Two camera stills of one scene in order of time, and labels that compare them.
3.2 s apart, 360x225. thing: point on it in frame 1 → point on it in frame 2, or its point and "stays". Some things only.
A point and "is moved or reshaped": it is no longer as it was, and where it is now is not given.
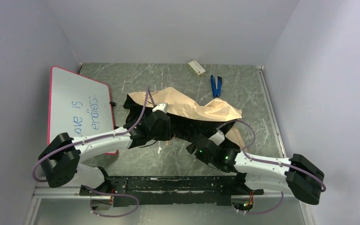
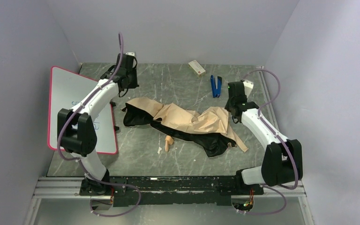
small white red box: x=198 y=69 stays
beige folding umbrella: x=213 y=120 is moved or reshaped
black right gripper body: x=197 y=147 → x=231 y=105
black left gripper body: x=166 y=131 → x=130 y=80
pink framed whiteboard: x=79 y=105 stays
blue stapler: x=216 y=82 stays
